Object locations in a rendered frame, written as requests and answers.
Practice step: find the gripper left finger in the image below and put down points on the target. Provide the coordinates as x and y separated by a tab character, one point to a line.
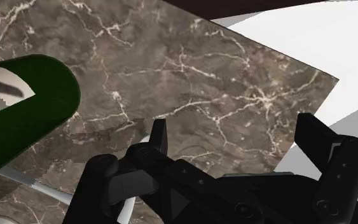
141	183

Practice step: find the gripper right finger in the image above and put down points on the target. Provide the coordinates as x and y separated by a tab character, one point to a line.
340	173

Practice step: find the white thin-rimmed dish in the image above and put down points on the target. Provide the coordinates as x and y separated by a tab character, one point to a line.
52	193

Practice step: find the dark green cup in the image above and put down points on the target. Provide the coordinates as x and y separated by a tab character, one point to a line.
33	124

